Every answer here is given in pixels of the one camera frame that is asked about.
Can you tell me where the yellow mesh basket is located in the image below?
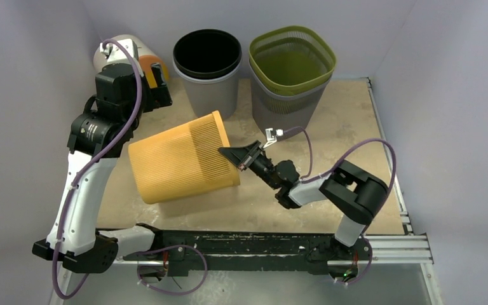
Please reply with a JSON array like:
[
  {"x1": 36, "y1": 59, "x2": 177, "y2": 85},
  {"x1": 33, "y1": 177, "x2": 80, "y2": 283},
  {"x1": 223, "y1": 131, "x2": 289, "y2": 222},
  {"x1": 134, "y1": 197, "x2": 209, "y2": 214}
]
[{"x1": 128, "y1": 111, "x2": 240, "y2": 204}]

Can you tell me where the grey mesh basket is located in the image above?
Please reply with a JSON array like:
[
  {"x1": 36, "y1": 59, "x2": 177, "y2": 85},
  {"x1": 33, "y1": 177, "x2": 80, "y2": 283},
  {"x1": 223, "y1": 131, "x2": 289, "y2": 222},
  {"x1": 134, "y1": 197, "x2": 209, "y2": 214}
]
[{"x1": 250, "y1": 70, "x2": 329, "y2": 140}]

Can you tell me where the green mesh basket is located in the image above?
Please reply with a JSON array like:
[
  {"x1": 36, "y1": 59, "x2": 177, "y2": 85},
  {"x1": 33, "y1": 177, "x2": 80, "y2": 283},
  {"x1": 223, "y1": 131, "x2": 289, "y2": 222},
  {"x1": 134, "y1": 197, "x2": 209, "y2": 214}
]
[{"x1": 248, "y1": 25, "x2": 337, "y2": 96}]

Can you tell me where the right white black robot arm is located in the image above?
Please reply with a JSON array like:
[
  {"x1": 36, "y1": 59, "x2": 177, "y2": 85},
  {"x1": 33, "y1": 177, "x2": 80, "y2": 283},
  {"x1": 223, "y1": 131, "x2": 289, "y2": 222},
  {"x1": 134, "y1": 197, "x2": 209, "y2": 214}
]
[{"x1": 218, "y1": 139, "x2": 394, "y2": 259}]

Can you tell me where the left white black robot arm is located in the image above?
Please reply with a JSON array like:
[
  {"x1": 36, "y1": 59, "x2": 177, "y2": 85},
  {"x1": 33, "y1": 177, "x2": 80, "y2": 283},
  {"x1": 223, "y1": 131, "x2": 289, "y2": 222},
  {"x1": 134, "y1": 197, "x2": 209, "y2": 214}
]
[{"x1": 32, "y1": 63, "x2": 172, "y2": 274}]

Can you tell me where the white orange cylindrical container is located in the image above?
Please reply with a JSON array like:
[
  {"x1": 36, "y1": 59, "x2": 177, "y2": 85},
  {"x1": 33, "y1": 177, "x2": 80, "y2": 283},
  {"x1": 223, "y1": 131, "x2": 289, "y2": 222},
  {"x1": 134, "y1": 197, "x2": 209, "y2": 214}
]
[{"x1": 113, "y1": 34, "x2": 169, "y2": 88}]

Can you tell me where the grey bin with black liner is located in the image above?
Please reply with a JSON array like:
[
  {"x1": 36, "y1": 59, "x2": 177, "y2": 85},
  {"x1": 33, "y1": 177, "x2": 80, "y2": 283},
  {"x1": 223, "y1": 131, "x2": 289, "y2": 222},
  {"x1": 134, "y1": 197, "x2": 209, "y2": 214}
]
[{"x1": 173, "y1": 29, "x2": 242, "y2": 119}]

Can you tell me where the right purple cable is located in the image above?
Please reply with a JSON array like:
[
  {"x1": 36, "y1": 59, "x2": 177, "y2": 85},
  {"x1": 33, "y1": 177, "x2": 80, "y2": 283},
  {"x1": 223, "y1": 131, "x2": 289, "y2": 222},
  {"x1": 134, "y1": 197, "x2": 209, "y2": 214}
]
[{"x1": 281, "y1": 125, "x2": 398, "y2": 287}]

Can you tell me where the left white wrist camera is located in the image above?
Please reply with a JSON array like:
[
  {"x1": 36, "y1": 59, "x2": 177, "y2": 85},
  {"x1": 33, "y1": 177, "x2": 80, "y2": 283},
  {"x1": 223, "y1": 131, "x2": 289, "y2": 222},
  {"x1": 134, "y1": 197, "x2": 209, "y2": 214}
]
[{"x1": 98, "y1": 38, "x2": 144, "y2": 76}]

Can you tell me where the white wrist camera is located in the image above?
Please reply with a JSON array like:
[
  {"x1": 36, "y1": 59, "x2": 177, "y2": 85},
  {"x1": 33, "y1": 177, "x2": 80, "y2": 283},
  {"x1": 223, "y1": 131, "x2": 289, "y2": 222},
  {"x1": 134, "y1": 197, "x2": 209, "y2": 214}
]
[
  {"x1": 262, "y1": 128, "x2": 284, "y2": 150},
  {"x1": 98, "y1": 38, "x2": 144, "y2": 76}
]

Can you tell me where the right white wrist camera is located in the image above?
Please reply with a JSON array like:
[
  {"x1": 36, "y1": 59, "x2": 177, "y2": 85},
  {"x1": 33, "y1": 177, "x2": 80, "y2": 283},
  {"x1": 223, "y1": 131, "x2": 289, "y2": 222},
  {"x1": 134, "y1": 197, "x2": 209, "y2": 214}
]
[{"x1": 262, "y1": 128, "x2": 284, "y2": 150}]

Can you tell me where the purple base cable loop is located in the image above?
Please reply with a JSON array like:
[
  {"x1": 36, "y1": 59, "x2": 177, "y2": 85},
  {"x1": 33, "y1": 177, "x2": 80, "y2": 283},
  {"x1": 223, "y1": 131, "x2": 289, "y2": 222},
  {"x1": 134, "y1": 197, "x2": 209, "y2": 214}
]
[{"x1": 136, "y1": 244, "x2": 208, "y2": 296}]

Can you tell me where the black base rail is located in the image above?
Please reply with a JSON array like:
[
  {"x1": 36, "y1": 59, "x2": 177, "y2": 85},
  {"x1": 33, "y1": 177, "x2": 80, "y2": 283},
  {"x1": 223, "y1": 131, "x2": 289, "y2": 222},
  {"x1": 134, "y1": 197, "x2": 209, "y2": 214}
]
[{"x1": 124, "y1": 229, "x2": 372, "y2": 277}]

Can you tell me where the aluminium table frame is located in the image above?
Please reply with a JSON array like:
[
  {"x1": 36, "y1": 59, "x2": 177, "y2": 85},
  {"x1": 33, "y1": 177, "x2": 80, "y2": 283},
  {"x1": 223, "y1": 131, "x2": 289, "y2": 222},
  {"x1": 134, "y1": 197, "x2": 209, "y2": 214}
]
[{"x1": 48, "y1": 78, "x2": 445, "y2": 305}]

